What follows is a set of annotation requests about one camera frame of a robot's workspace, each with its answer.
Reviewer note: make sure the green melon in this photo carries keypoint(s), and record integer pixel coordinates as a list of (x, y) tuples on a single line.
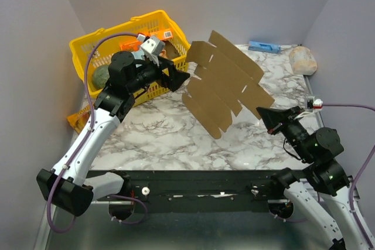
[(100, 76)]

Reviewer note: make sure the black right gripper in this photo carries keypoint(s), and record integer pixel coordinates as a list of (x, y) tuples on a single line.
[(282, 123)]

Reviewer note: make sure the orange scrub mommy box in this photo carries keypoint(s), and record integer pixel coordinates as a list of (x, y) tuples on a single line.
[(130, 46)]

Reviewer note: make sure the orange gummy candy bag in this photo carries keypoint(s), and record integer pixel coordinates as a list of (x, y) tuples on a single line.
[(78, 120)]

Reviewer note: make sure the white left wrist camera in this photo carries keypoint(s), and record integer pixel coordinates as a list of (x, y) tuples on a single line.
[(152, 48)]

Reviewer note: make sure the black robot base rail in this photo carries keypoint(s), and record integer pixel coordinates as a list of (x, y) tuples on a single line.
[(196, 191)]

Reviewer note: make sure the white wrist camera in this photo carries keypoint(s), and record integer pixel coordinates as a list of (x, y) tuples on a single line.
[(152, 48), (312, 106)]

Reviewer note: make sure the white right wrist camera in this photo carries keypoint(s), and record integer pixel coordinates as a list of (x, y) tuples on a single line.
[(312, 106)]

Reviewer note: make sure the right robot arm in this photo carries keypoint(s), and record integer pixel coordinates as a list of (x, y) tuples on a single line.
[(324, 193)]

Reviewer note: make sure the yellow plastic shopping basket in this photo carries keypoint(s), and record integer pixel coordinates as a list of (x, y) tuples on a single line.
[(151, 22)]

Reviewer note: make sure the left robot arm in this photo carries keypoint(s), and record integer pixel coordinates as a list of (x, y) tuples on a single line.
[(66, 185)]

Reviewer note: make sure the blue flat box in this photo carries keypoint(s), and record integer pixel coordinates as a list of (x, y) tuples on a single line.
[(264, 47)]

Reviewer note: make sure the white bagged bread loaf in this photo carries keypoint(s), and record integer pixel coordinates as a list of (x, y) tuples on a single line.
[(302, 61)]

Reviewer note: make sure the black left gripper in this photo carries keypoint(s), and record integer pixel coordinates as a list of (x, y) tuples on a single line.
[(175, 79)]

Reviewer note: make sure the brown cardboard box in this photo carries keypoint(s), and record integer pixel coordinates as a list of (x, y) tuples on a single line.
[(225, 81)]

